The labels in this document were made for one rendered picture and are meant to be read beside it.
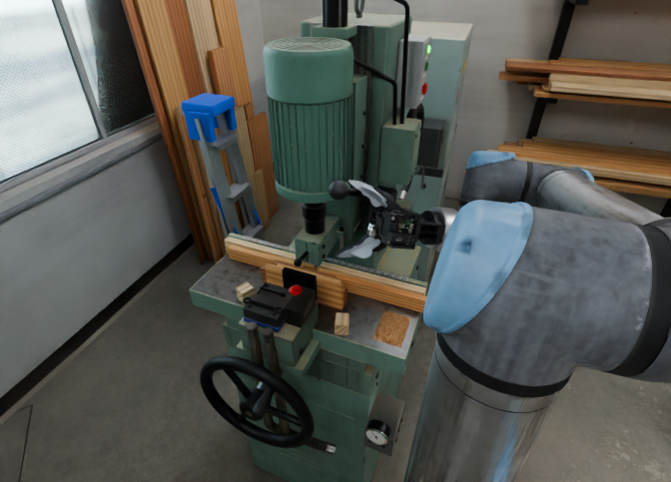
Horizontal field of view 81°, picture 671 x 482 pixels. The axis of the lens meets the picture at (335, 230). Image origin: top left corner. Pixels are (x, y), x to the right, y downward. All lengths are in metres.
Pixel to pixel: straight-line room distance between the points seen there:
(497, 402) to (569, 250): 0.14
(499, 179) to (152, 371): 1.82
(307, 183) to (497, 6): 2.36
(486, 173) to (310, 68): 0.41
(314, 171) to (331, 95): 0.16
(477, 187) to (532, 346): 0.58
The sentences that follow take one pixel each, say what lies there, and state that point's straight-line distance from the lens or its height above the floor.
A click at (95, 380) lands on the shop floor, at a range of 2.29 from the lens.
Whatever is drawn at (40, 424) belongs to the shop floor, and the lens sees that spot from 2.26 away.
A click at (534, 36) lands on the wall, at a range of 3.06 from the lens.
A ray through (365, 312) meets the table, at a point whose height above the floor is 0.90.
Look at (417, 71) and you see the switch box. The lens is 1.06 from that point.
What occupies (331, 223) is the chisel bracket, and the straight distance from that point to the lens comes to 1.03.
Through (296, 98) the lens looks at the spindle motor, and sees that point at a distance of 0.78.
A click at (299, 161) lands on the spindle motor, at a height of 1.30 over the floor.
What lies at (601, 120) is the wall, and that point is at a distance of 3.25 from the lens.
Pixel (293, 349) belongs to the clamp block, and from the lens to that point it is 0.91.
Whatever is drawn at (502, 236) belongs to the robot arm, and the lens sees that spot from 0.31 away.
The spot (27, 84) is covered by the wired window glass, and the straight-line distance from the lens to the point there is 2.13.
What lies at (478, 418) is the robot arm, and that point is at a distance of 0.39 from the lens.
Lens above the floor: 1.64
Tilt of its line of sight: 34 degrees down
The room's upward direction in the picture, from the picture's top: straight up
